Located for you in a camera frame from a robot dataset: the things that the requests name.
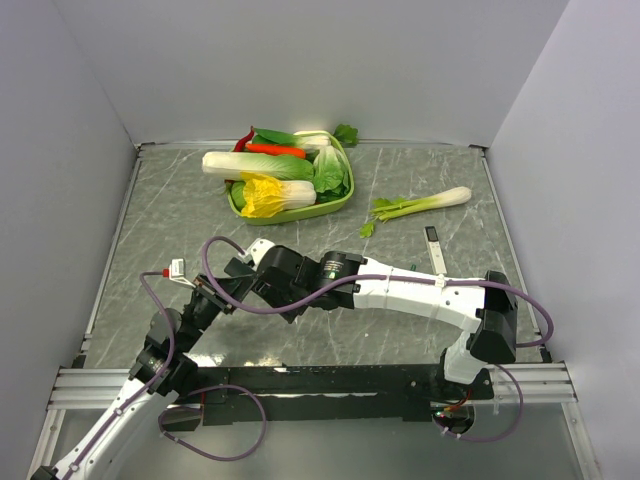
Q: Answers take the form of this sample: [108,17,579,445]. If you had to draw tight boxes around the green plastic tray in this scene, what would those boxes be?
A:
[225,125,358,226]

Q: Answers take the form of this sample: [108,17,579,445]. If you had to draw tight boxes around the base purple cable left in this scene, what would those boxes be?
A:
[157,384,267,461]

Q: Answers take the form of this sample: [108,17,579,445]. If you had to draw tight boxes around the long white green cabbage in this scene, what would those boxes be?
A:
[202,152,314,181]

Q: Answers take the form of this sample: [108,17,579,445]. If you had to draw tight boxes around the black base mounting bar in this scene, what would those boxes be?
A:
[177,364,494,426]

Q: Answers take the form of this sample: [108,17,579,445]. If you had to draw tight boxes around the orange red chili pepper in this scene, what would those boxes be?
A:
[245,143,306,159]

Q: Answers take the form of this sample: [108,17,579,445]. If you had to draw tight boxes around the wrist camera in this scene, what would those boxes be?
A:
[161,258,195,289]
[239,238,275,267]

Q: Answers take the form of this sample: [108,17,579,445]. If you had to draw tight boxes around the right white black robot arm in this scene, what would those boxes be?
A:
[247,239,518,399]

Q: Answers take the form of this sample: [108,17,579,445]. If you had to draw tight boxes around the bok choy in tray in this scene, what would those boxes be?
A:
[251,128,332,153]

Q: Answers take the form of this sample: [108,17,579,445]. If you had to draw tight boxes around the dark red chili pepper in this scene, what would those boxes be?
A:
[233,126,255,152]

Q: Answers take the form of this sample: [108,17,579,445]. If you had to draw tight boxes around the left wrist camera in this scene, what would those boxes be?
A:
[161,258,195,289]

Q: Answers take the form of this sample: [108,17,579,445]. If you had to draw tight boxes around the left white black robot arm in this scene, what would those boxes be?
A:
[31,261,230,479]

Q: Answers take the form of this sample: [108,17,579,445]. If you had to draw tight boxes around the green lettuce leaf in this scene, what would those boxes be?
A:
[312,146,349,197]

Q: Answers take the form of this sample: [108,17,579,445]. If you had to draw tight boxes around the celery stalk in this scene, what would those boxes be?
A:
[359,187,472,238]

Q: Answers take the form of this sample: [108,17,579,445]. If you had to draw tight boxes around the yellow leaf cabbage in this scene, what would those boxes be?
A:
[241,173,316,218]

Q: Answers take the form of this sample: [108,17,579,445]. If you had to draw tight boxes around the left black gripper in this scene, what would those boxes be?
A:
[178,272,257,352]

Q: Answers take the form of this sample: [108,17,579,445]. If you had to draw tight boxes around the white remote battery cover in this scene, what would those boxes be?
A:
[424,226,447,276]

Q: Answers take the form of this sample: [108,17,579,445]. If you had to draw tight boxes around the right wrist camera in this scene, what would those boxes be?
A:
[239,238,275,267]

